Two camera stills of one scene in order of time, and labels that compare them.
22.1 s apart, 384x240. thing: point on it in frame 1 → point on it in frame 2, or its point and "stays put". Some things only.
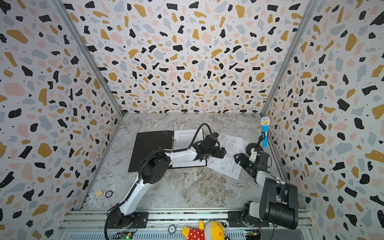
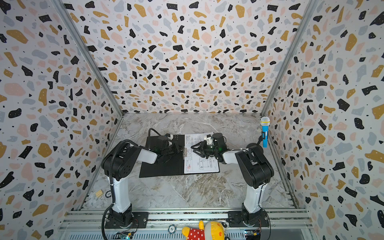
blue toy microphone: (265, 122) stays put
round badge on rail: (172, 229) stays put
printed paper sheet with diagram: (228, 165) → (193, 162)
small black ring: (109, 193) stays put
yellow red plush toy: (213, 230) stays put
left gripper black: (222, 155) → (174, 146)
